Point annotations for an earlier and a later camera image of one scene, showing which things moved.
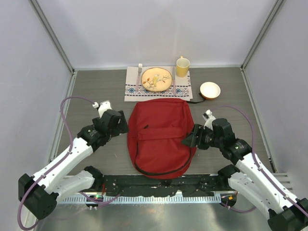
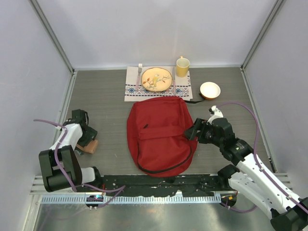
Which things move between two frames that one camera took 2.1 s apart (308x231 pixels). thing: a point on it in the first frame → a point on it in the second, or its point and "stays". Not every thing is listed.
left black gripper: [122, 128] → [91, 135]
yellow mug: [182, 65] stays
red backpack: [156, 129] stays
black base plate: [191, 185] stays
